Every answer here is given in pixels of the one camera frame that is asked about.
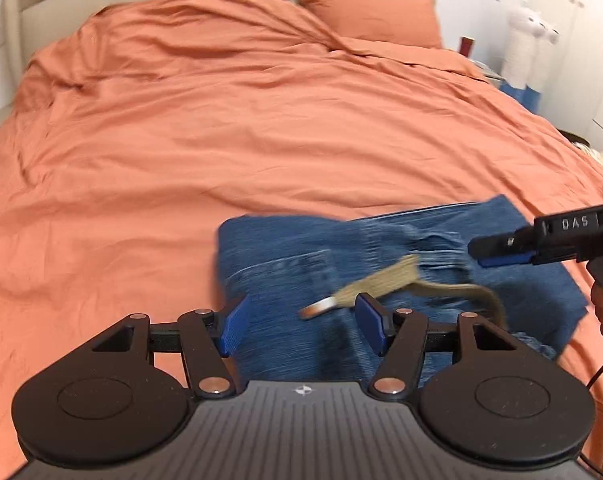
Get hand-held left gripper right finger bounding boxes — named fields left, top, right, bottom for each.
left=355, top=293, right=515, bottom=401

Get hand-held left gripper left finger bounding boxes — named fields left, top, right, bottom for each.
left=89, top=294, right=250, bottom=401

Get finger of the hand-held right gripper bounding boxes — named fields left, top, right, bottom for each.
left=467, top=229, right=538, bottom=268

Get khaki fabric belt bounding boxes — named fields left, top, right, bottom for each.
left=299, top=254, right=507, bottom=330

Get blue denim pants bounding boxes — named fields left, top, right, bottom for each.
left=214, top=194, right=587, bottom=382

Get pile of light clothes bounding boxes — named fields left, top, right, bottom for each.
left=570, top=132, right=603, bottom=167

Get white alpaca plush toy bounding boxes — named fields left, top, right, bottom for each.
left=501, top=4, right=545, bottom=96
left=525, top=20, right=560, bottom=113

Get white nightstand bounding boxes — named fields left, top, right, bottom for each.
left=474, top=57, right=505, bottom=84

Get white wardrobe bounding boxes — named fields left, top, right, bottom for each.
left=540, top=0, right=603, bottom=155

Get orange duvet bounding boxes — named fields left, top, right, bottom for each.
left=0, top=0, right=603, bottom=467

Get black cable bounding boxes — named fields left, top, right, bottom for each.
left=576, top=342, right=603, bottom=480

